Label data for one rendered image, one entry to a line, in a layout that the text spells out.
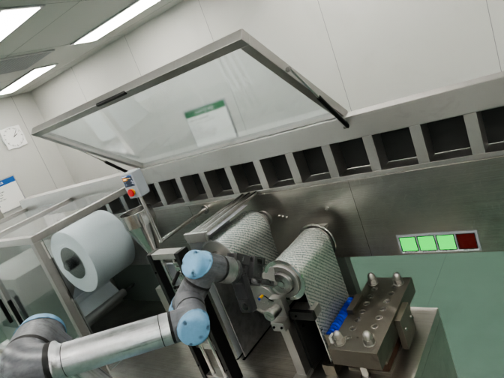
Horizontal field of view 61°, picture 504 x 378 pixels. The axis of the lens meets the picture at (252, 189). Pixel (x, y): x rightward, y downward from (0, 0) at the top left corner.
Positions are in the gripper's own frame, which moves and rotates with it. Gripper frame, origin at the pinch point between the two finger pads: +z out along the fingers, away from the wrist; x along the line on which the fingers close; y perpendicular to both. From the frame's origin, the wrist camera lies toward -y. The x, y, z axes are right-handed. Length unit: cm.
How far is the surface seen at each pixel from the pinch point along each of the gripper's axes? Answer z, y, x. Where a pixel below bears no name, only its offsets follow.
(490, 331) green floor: 189, -7, -23
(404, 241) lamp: 32.0, 17.9, -30.8
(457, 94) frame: 5, 53, -57
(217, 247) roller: -4.0, 12.4, 21.1
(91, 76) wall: 123, 274, 398
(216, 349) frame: 5.8, -21.4, 26.8
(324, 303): 18.7, -3.8, -8.1
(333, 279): 24.6, 4.8, -8.2
